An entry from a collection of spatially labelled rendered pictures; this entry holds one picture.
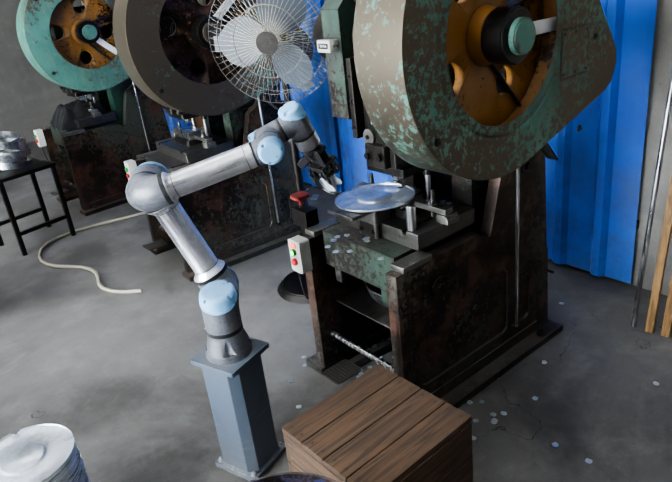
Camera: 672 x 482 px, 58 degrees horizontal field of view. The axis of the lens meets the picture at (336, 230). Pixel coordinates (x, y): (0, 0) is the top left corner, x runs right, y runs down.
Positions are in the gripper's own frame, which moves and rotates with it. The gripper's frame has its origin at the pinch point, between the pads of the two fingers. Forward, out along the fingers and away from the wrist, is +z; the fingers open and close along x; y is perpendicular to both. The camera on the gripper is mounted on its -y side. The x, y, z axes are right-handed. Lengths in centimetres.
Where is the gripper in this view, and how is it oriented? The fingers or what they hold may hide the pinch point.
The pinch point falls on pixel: (332, 190)
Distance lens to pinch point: 206.9
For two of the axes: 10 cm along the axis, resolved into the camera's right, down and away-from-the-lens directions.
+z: 4.1, 6.9, 6.0
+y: 6.7, 2.2, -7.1
